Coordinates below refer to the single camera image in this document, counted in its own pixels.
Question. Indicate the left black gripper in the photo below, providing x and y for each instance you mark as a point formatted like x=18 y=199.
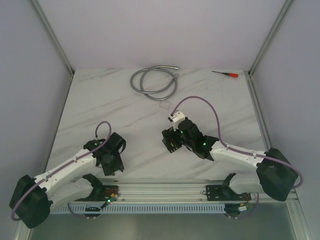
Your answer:
x=113 y=166

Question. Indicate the black fuse box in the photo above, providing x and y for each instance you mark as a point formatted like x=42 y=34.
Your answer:
x=172 y=139

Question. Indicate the clear plastic fuse box cover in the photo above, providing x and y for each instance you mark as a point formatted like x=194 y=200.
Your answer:
x=165 y=105

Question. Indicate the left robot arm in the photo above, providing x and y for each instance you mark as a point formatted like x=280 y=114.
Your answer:
x=81 y=164

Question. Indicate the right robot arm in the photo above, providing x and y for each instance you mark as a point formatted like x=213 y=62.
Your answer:
x=269 y=172

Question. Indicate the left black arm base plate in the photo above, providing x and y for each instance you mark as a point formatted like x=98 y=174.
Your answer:
x=100 y=194

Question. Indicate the aluminium rail frame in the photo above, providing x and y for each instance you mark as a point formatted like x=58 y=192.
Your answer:
x=136 y=192

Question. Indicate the perforated cable duct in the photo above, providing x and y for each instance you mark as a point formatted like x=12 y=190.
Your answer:
x=184 y=208

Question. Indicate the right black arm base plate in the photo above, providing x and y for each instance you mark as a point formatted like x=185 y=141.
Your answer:
x=221 y=193

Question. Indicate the red handled screwdriver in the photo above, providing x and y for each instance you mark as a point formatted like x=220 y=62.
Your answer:
x=232 y=75

